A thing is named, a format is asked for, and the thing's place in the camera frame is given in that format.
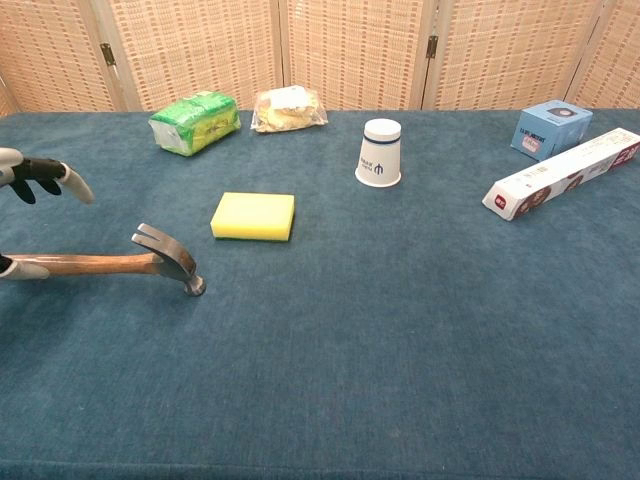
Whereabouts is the woven folding screen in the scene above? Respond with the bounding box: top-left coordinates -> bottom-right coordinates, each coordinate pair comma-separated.
0,0 -> 640,117

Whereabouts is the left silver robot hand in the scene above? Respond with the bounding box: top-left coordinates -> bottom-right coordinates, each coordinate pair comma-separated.
0,147 -> 96,281

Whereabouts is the wooden handle claw hammer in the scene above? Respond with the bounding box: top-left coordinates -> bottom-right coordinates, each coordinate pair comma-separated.
0,222 -> 207,298

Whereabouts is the green tissue package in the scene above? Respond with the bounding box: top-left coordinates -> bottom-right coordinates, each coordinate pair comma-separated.
148,91 -> 242,158

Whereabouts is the blue table cloth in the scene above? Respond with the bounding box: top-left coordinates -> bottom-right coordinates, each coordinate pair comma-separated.
0,107 -> 640,480

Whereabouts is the small light blue box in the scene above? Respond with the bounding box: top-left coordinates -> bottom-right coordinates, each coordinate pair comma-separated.
510,99 -> 594,162

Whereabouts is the yellow sponge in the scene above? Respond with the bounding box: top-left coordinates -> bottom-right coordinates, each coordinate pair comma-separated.
210,191 -> 296,243

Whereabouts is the clear snack bag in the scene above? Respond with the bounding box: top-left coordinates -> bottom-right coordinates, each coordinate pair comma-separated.
250,85 -> 329,135

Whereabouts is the long white wrap box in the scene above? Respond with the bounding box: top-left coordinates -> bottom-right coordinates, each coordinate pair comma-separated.
481,127 -> 640,223

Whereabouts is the white paper cup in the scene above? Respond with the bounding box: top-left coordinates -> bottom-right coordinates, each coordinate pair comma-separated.
354,118 -> 403,189

